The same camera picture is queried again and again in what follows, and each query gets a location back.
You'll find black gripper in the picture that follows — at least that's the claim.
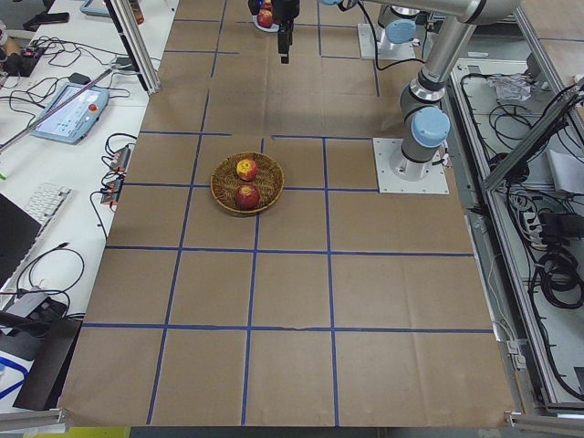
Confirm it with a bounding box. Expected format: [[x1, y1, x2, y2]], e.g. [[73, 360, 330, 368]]
[[272, 0, 299, 64]]

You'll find yellow red apple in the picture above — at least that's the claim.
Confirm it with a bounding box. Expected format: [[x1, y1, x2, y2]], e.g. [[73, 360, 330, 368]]
[[235, 158, 258, 182]]

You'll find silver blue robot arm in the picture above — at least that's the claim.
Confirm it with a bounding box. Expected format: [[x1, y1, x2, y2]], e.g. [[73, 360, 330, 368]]
[[378, 5, 420, 60], [383, 0, 519, 182]]

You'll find light blue plate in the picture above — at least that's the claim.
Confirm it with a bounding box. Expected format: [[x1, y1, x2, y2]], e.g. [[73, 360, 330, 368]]
[[252, 16, 279, 33]]

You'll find red apple on plate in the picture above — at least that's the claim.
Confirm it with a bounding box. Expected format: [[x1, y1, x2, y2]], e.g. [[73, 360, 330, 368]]
[[256, 9, 274, 28]]

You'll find woven wicker basket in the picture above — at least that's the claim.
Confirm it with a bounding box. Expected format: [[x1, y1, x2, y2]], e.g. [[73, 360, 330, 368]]
[[211, 151, 284, 215]]

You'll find dark red apple in basket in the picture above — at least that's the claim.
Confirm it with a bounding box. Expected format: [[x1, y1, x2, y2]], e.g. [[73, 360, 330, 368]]
[[235, 183, 260, 210]]

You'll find long metal rod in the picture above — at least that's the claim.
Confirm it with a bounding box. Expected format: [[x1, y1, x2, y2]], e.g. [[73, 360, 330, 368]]
[[1, 64, 117, 151]]

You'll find blue teach pendant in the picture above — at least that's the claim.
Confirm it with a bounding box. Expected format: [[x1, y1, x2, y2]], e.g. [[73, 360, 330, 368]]
[[31, 87, 110, 144]]

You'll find crumpled white paper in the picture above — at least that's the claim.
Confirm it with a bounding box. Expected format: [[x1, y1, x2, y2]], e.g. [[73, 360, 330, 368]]
[[486, 74, 531, 101]]

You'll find white keyboard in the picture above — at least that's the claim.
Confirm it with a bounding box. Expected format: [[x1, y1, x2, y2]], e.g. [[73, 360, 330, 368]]
[[24, 182, 72, 238]]

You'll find black laptop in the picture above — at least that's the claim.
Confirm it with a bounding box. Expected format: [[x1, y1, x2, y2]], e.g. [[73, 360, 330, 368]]
[[0, 194, 41, 286]]

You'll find aluminium frame post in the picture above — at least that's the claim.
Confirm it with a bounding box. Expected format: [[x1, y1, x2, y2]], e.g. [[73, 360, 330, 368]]
[[105, 0, 161, 95]]

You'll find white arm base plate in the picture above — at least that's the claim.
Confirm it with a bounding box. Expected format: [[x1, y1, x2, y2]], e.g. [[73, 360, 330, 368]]
[[372, 138, 450, 195]]

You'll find black cable bundle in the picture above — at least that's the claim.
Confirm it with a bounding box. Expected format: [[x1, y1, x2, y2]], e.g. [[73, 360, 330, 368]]
[[528, 248, 584, 311]]

